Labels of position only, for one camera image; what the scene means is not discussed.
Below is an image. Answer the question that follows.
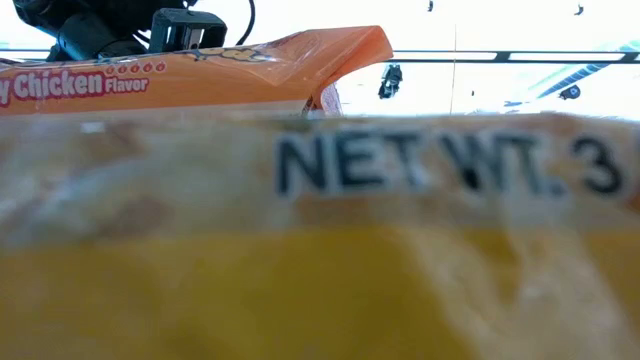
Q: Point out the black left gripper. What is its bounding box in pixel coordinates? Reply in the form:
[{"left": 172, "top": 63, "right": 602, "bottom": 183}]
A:
[{"left": 12, "top": 0, "right": 189, "bottom": 63}]

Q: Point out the red-orange spicy noodle pack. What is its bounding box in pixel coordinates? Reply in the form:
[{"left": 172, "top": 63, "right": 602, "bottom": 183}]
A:
[{"left": 0, "top": 25, "right": 395, "bottom": 119}]

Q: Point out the yellow creamy chicken noodle pack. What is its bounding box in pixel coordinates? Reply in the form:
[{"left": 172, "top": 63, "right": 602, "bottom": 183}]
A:
[{"left": 0, "top": 112, "right": 640, "bottom": 360}]

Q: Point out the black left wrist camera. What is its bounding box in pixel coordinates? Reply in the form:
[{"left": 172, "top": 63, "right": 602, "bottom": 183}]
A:
[{"left": 148, "top": 7, "right": 229, "bottom": 55}]

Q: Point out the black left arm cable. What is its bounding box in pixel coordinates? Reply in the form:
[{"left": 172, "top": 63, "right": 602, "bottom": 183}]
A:
[{"left": 233, "top": 0, "right": 257, "bottom": 47}]

